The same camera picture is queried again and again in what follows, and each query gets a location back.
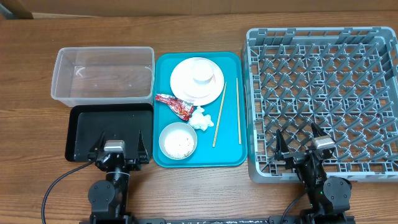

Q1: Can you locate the clear plastic bin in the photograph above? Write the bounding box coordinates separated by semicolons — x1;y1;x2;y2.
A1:
51;47;155;107

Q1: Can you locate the left wooden chopstick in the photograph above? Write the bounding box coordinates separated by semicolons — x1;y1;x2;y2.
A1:
212;82;227;148

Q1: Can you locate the right wooden chopstick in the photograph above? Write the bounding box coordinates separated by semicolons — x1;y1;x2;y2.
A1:
236;78;242;145

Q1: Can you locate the teal serving tray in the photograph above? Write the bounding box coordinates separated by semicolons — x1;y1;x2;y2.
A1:
153;52;248;168

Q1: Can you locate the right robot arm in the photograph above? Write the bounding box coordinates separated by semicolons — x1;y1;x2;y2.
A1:
275;123;355;224

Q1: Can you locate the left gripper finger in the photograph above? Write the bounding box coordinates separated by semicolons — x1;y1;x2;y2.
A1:
89;131;105;153
137;131;147;156

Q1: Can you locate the red snack wrapper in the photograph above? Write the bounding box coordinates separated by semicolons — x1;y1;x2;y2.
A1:
155;94;195;121

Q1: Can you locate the small pink plate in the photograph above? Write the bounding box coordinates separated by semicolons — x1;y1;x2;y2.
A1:
183;76;216;98

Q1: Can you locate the black waste tray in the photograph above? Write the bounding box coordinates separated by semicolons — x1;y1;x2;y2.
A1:
65;103;154;162

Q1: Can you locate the white tissue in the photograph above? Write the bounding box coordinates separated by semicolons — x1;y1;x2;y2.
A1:
188;106;214;131

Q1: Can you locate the grey bowl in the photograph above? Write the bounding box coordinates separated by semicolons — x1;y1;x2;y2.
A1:
159;122;198;161

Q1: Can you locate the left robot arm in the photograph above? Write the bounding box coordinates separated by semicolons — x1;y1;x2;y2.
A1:
88;133;149;224

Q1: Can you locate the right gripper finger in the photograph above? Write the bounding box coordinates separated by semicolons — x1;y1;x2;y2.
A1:
275;129;289;155
311;122;327;138

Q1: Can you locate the pile of rice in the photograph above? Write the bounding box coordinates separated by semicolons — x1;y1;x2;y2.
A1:
164;130;195;159

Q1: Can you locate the large pink plate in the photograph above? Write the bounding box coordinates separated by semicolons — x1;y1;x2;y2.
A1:
170;57;224;106

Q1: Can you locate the wooden chopstick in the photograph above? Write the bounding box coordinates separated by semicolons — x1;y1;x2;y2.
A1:
212;82;227;148
236;78;242;145

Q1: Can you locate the grey dishwasher rack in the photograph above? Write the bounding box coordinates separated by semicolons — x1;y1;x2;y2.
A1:
242;27;397;183

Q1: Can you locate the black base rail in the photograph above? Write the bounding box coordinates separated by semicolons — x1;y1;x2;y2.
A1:
79;216;355;224

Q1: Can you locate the white paper cup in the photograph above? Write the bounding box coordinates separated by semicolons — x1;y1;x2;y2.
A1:
192;59;214;83

